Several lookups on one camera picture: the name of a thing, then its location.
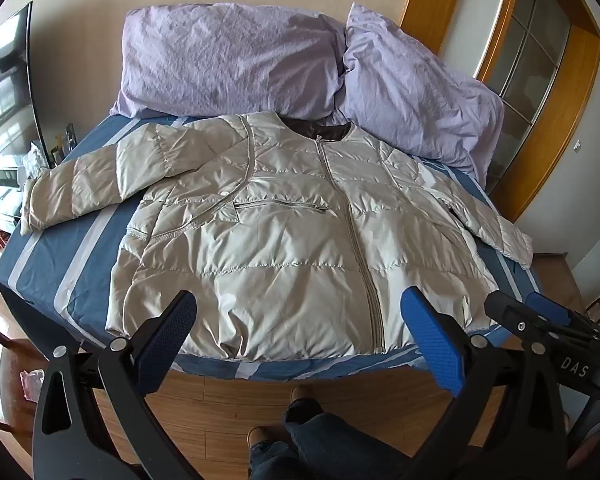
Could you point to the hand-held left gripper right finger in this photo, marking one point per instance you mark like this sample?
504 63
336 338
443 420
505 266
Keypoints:
437 345

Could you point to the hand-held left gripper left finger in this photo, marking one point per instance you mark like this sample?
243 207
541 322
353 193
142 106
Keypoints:
172 330

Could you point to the person's jeans legs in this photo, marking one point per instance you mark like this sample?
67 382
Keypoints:
325 445

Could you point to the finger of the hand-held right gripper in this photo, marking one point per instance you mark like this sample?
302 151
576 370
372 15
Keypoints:
547 304
510 315

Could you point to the person's brown shoe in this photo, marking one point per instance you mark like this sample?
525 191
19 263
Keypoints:
302 395
260 439

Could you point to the beige puffer jacket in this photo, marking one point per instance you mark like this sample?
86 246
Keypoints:
280 240

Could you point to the wooden glass door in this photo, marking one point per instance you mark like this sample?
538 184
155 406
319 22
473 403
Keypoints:
535 60

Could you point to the window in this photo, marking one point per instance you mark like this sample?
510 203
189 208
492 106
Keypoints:
5 120

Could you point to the clutter beside television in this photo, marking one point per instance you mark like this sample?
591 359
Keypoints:
55 152

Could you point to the crumpled purple pillow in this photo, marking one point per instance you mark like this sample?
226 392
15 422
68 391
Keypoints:
410 85

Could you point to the blue striped bed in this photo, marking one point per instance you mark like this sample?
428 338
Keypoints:
55 270

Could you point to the wide purple pillow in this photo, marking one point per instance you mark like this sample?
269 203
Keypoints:
220 55

